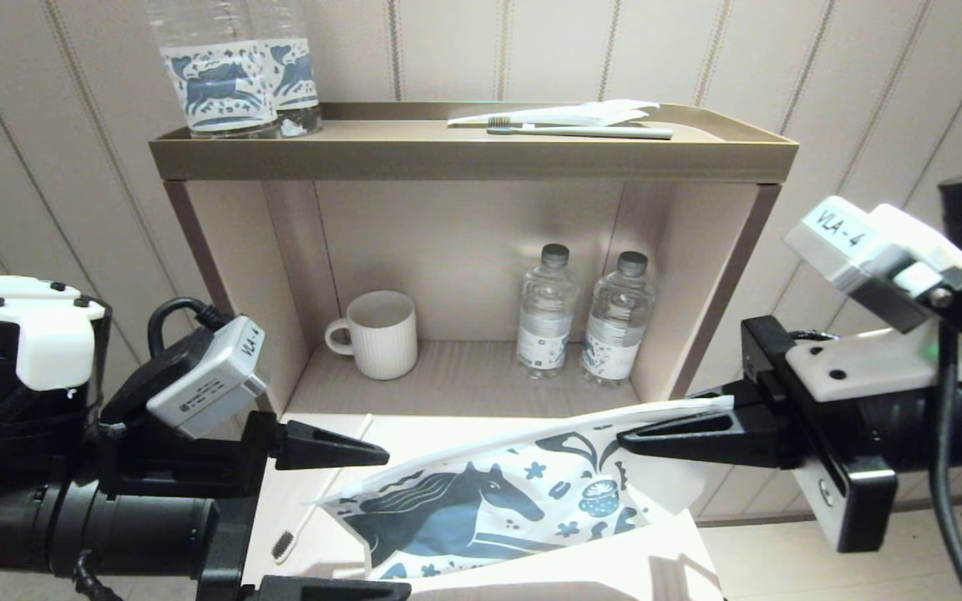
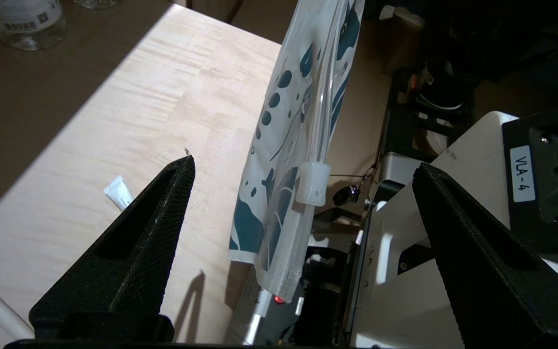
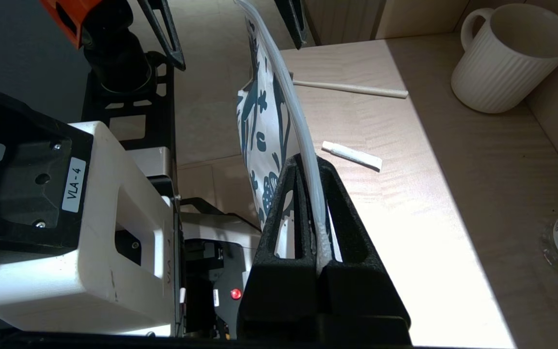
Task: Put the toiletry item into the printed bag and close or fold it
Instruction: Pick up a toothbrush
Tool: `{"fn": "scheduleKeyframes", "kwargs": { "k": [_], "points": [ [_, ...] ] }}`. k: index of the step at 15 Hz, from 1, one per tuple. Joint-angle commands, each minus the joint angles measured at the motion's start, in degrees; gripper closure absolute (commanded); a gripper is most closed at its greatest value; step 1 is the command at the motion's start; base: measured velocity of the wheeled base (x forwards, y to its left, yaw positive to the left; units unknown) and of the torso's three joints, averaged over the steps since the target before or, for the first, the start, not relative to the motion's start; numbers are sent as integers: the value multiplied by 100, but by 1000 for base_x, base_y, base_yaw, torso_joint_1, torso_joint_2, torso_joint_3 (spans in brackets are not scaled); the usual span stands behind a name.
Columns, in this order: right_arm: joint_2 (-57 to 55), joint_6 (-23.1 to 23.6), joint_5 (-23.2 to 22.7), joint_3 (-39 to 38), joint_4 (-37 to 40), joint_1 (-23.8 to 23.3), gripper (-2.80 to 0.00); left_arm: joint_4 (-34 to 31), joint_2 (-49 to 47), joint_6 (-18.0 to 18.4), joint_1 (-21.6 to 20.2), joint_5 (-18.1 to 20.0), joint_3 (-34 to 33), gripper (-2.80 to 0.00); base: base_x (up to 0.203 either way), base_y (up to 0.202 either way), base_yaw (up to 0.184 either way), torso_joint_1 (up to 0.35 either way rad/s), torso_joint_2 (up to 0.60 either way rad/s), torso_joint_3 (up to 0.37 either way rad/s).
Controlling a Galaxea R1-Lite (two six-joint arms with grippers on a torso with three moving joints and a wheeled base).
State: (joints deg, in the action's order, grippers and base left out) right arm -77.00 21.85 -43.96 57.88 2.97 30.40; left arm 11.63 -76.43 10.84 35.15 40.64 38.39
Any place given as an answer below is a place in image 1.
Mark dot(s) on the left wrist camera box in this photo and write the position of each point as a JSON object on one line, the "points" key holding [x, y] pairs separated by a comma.
{"points": [[205, 384]]}

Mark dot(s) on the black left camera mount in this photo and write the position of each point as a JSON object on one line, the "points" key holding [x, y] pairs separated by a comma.
{"points": [[164, 467]]}

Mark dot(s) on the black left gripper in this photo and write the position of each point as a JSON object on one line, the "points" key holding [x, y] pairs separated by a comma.
{"points": [[235, 542]]}

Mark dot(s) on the white toothbrush black bristles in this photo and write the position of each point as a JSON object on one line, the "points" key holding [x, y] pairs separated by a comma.
{"points": [[282, 544]]}

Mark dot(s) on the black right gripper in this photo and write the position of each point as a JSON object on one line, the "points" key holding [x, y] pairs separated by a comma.
{"points": [[848, 501]]}

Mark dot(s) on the grey toothbrush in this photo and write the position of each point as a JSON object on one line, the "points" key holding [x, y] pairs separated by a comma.
{"points": [[606, 132]]}

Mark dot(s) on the white blue horse-print bag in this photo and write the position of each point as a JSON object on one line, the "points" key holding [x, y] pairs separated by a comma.
{"points": [[481, 509]]}

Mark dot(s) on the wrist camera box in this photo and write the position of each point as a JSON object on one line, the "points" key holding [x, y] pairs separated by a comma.
{"points": [[857, 250], [205, 384]]}

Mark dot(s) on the beige open shelf cabinet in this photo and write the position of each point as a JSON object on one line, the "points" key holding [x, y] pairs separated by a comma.
{"points": [[448, 242]]}

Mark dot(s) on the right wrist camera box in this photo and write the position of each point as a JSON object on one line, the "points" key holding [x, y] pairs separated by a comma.
{"points": [[857, 250]]}

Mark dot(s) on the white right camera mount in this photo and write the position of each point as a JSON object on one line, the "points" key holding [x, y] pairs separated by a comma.
{"points": [[865, 371]]}

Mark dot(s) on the white paper wrapper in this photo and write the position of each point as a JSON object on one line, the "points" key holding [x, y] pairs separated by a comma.
{"points": [[581, 114]]}

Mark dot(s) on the white ribbed ceramic mug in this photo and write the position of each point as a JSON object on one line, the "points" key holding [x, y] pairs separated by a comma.
{"points": [[382, 342]]}

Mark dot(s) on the large blue-label water bottle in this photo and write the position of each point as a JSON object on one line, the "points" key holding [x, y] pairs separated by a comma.
{"points": [[297, 71], [218, 88]]}

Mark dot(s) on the small clear water bottle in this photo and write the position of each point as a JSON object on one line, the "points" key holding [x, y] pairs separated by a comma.
{"points": [[617, 325], [546, 321]]}

